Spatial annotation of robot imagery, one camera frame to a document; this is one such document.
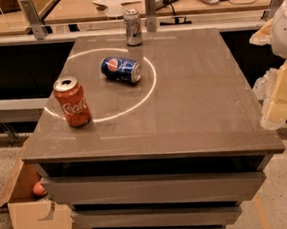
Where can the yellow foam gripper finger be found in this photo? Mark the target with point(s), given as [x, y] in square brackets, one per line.
[274, 109]
[262, 36]

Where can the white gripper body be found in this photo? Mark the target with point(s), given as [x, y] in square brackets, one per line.
[286, 30]

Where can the blue Pepsi can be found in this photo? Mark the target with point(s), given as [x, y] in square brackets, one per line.
[118, 68]

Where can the silver soda can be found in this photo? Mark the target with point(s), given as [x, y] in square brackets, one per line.
[133, 27]

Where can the red Coca-Cola can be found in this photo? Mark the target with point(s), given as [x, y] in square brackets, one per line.
[71, 98]

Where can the grey drawer cabinet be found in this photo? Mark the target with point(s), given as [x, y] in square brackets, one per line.
[181, 149]

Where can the left wooden desk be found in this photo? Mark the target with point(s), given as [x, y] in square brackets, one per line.
[16, 23]

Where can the orange ball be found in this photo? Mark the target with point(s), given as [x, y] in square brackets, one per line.
[39, 190]

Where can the cardboard box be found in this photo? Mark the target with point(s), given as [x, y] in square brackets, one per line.
[28, 210]

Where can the middle metal bracket post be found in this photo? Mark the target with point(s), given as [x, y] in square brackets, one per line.
[151, 23]

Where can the left metal bracket post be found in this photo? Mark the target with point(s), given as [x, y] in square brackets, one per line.
[38, 29]

